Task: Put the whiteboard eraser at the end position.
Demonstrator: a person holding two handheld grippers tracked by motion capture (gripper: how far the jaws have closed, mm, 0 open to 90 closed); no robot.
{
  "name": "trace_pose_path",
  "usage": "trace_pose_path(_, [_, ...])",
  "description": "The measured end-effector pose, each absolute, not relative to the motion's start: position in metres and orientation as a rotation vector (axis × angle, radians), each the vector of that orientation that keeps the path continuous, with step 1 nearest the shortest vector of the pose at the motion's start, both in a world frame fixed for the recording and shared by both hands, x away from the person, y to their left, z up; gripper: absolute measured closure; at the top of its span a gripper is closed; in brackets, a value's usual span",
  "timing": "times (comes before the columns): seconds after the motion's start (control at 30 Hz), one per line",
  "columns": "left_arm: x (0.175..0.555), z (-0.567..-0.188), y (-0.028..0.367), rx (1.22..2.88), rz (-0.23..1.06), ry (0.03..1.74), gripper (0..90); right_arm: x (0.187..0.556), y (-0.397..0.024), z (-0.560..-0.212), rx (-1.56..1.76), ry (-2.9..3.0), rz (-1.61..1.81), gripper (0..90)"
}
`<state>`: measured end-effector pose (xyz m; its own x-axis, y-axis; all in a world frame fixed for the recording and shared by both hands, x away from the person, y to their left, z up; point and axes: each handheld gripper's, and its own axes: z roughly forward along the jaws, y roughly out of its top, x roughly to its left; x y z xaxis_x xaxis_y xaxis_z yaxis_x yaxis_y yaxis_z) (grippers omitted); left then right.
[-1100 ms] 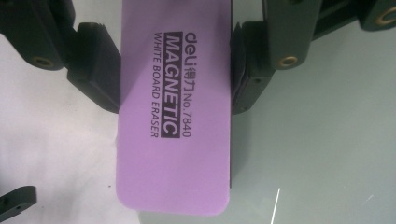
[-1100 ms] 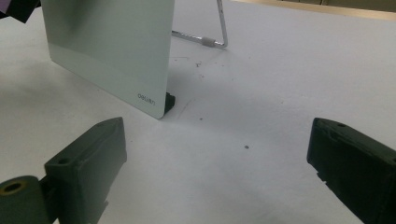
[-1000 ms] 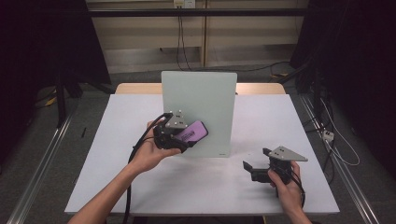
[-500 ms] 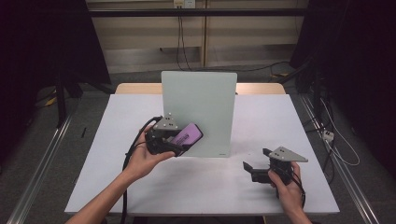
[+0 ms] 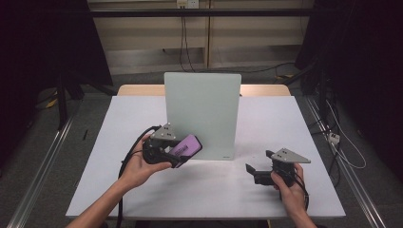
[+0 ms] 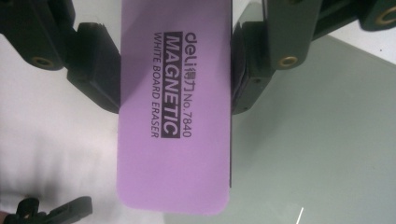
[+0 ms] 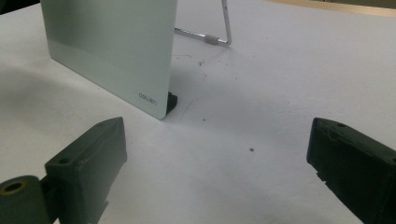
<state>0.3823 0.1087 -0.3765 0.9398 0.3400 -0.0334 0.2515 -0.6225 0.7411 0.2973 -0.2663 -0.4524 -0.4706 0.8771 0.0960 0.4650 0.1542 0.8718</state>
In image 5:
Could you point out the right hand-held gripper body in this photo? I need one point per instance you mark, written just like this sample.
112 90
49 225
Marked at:
282 167

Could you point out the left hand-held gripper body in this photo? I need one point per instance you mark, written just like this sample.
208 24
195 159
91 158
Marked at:
163 133

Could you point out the purple whiteboard eraser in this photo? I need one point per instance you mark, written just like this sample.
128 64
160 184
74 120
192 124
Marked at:
187 147

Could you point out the person's right hand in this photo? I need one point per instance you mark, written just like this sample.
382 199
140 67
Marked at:
290 196

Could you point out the person's left hand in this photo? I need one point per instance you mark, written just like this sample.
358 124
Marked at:
139 171

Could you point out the pale green glass whiteboard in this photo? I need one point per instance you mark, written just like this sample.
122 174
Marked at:
202 110

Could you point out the white power strip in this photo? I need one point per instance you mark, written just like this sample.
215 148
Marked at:
334 138

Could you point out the small black stick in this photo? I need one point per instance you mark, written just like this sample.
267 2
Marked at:
85 134

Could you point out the black metal stand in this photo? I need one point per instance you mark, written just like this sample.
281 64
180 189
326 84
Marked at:
62 101

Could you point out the black curtain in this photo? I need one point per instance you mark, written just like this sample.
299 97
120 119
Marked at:
364 63
41 47

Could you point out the metal floor rail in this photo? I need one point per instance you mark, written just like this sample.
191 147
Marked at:
348 177
41 164

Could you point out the black horizontal frame bar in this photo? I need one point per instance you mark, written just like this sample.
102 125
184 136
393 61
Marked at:
202 12

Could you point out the white wall socket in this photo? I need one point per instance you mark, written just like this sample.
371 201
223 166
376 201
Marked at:
187 3

